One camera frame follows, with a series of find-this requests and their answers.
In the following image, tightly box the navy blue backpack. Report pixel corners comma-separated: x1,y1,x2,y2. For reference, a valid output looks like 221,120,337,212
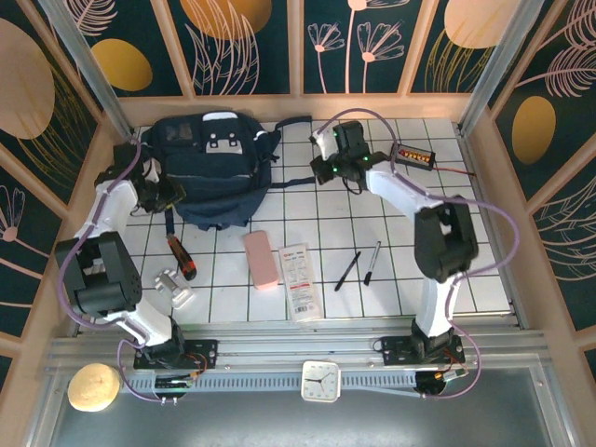
138,110,320,243

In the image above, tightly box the plain black pen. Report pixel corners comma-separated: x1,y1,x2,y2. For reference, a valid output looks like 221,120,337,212
333,251,362,293

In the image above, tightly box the black marker with white label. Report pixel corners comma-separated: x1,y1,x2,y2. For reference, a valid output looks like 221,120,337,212
362,240,382,286

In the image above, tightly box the pink pencil case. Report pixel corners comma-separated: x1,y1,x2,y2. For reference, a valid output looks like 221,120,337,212
242,231,280,293

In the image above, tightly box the clear packet with red label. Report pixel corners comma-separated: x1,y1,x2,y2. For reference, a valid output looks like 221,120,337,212
278,240,322,323

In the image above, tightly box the black board with orange connectors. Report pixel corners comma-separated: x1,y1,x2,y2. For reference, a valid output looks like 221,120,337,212
389,142,438,169

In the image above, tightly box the beige round sponge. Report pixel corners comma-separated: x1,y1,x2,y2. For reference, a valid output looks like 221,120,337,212
67,364,121,413

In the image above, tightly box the white square clock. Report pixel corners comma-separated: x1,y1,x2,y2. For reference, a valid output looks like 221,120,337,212
300,359,342,402

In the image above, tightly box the silver metal bracket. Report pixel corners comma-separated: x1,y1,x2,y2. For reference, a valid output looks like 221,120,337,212
154,268,196,309

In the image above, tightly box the aluminium frame post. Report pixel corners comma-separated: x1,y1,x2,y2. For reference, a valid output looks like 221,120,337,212
39,0,136,143
458,0,546,136

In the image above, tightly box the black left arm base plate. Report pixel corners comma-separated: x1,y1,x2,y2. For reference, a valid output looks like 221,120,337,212
133,338,219,372

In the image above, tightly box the aluminium mounting rail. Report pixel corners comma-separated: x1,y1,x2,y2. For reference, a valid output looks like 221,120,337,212
46,323,549,372

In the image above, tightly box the black controller board with wires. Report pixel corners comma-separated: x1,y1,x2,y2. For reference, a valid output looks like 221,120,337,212
153,372,201,404
415,367,471,400

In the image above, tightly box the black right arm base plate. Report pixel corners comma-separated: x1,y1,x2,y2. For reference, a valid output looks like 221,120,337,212
381,334,466,369

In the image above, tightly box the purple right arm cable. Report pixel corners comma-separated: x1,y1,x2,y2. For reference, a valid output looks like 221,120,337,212
318,107,521,401

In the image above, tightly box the grey slotted cable duct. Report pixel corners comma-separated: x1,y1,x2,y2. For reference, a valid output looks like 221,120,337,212
118,370,420,396

